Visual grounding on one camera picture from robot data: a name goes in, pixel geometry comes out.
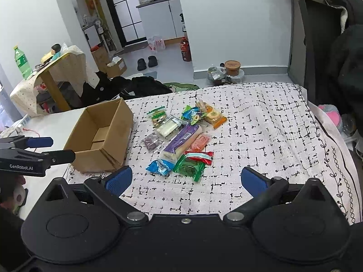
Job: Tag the hanging black coat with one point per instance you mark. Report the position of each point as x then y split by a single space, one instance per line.
345 66

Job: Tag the right black slipper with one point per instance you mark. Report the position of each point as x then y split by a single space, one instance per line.
152 61

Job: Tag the brown lidded jar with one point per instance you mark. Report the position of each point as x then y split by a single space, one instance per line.
232 67

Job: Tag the red drink bottle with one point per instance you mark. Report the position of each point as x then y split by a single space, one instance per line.
185 49

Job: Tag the white rice cake packet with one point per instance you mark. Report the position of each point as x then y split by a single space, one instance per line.
169 127

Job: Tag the brown cardboard box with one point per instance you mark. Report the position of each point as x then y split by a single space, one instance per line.
101 136

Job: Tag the green plastic bottle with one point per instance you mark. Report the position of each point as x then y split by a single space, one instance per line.
22 63

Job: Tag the left black slipper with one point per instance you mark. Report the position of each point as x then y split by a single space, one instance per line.
141 64

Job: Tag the cream dotted tablecloth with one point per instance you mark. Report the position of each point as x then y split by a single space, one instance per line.
71 67

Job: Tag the green white cracker packet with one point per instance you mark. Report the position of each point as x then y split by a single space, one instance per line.
157 115

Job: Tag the black clothes pile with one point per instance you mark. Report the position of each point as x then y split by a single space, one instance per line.
127 89

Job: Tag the purple long snack package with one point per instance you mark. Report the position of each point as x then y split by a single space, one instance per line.
181 142

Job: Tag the grey plastic bag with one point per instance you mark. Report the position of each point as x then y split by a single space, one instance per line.
217 75

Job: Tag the orange biscuit packet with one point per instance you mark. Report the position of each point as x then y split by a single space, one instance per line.
211 115

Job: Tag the black slipper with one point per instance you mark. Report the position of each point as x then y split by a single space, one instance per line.
152 61
141 64

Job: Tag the blue green snack packet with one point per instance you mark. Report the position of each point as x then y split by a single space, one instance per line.
192 114

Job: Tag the red white snack packet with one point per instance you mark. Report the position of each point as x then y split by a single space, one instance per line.
205 157

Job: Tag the small open cardboard box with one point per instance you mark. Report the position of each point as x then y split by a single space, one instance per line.
116 67

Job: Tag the green floor mat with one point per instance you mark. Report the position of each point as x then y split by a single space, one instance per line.
179 87

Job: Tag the doll figure on table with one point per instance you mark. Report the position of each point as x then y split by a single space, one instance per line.
54 53

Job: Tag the dark green snack packet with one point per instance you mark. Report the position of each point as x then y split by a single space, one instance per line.
190 168

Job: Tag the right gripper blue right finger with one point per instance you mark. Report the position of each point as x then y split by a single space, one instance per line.
266 193

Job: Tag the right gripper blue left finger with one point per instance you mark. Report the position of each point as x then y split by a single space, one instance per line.
108 191

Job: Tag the yellow wooden table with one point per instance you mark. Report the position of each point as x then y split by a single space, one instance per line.
52 87

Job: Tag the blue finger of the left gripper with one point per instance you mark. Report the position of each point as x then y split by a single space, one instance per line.
24 142
56 157

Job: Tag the pink white plastic bag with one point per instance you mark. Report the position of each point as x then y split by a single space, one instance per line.
156 44

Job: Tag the pink snack packet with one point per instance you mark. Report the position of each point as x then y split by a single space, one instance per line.
200 143

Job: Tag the white kitchen cabinet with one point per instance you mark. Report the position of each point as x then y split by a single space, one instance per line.
162 18

